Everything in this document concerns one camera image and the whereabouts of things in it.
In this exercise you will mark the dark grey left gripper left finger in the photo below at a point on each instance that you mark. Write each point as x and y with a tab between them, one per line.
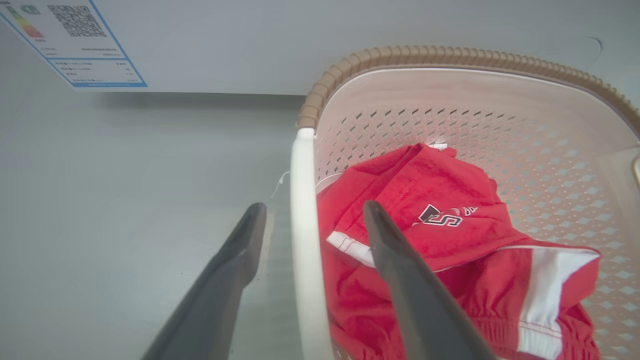
215	290

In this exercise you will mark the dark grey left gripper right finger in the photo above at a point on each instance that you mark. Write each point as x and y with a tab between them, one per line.
420	295

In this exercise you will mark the white perforated laundry basket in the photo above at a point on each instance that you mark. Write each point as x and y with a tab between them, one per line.
550	150

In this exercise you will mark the red and white garment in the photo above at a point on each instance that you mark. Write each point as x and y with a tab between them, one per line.
450	260

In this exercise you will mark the white washing machine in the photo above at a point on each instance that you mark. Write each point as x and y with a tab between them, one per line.
300	45

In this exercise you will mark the energy label sticker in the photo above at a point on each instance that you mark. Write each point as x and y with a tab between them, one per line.
70	40

